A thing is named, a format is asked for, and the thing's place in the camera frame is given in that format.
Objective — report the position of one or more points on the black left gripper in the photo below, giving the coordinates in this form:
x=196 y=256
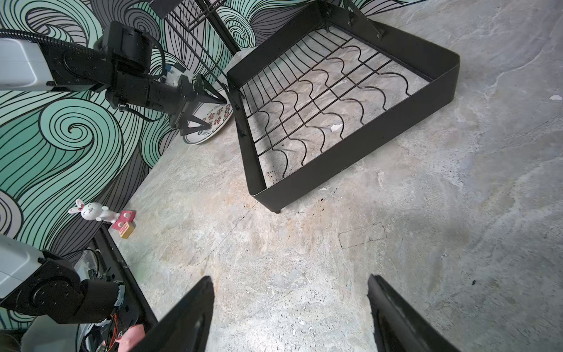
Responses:
x=128 y=91

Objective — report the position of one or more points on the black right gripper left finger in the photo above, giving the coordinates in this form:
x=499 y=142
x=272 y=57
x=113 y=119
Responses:
x=187 y=325

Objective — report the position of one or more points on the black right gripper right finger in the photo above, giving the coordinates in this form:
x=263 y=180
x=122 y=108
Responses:
x=397 y=325

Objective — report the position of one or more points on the white plate red Chinese characters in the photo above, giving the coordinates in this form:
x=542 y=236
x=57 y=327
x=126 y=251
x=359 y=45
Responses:
x=214 y=114

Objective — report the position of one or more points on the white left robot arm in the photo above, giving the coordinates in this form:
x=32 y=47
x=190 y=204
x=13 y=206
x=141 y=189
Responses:
x=66 y=141

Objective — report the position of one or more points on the small white bunny figurine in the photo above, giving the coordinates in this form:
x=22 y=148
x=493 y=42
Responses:
x=94 y=211

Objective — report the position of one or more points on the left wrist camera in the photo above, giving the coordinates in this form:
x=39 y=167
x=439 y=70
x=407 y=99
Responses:
x=174 y=73

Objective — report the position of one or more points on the black wire dish rack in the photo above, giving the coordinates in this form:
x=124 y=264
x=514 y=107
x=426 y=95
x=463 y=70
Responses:
x=315 y=85

